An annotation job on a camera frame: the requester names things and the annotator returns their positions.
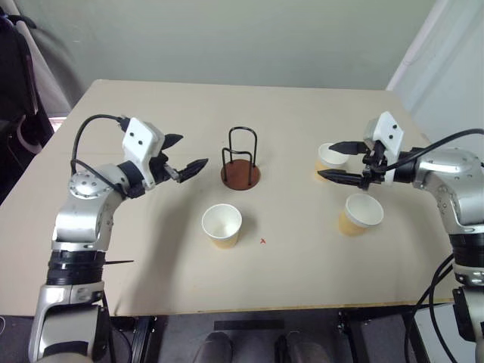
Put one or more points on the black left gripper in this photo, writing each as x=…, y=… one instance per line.
x=160, y=169

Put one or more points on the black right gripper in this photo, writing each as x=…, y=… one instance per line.
x=373, y=162

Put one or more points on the beige fabric cover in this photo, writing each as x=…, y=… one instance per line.
x=56, y=68

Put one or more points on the black office chair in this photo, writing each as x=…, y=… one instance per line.
x=15, y=75

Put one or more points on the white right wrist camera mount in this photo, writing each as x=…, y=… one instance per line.
x=389, y=130

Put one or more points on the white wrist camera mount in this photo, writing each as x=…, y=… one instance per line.
x=389, y=130
x=140, y=136

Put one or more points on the tan paper cup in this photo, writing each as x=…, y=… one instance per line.
x=325, y=160
x=365, y=211
x=222, y=227

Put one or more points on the white curtain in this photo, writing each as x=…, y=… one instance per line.
x=446, y=56

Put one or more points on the black zip tie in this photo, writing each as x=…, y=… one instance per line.
x=119, y=261

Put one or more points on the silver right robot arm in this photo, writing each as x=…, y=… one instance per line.
x=450, y=166

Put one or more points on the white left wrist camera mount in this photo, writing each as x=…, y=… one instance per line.
x=140, y=136

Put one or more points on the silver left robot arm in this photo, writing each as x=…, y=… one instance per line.
x=87, y=211

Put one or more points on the white box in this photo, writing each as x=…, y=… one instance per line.
x=442, y=332

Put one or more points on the black table frame leg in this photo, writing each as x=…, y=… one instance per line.
x=145, y=340
x=349, y=336

